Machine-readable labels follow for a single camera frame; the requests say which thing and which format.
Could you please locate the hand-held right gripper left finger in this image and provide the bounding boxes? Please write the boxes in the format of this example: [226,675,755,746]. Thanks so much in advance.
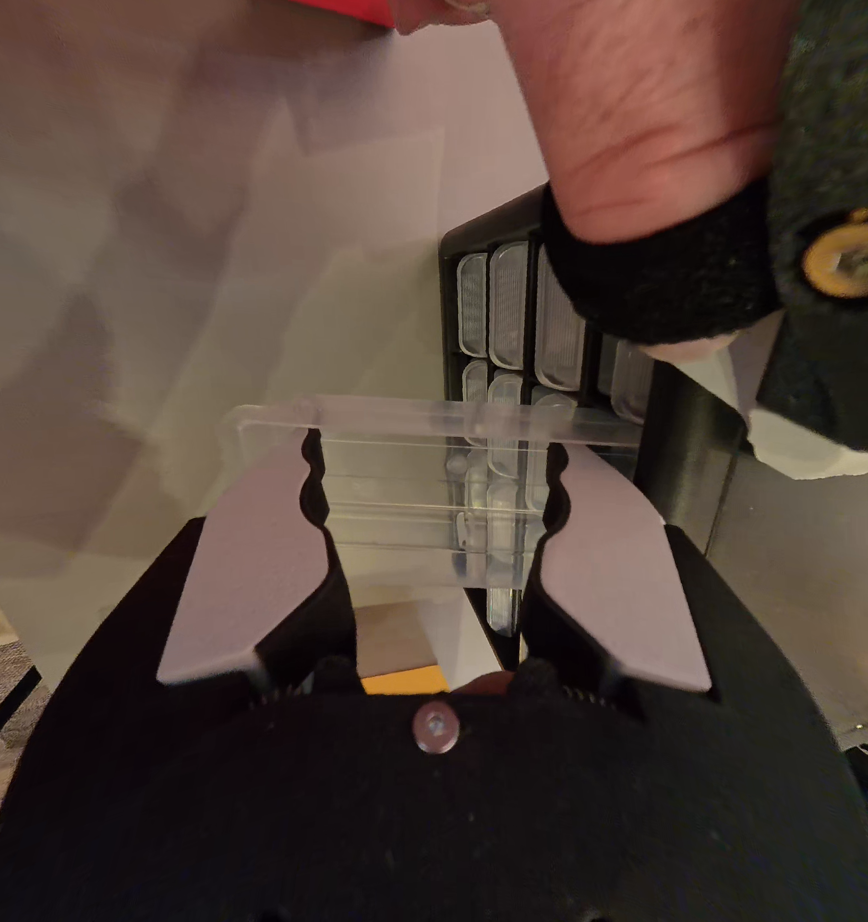
[157,428,359,690]

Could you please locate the red box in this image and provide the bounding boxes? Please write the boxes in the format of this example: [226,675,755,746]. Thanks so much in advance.
[301,0,397,30]

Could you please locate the yellow box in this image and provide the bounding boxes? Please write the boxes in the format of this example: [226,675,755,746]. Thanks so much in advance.
[361,665,451,697]

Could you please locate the clear plastic drawer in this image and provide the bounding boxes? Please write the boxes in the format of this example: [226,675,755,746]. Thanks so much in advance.
[232,395,644,577]

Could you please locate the black drawer cabinet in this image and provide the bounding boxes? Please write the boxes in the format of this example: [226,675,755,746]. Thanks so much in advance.
[437,183,748,671]

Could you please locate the rows of clear cabinet drawers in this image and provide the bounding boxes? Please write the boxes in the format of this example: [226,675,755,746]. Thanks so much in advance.
[456,241,654,638]

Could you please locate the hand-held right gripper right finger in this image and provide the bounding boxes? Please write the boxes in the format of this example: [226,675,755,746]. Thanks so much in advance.
[520,441,713,692]

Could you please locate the person's left hand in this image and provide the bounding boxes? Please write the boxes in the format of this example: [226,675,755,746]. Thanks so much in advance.
[391,0,802,244]

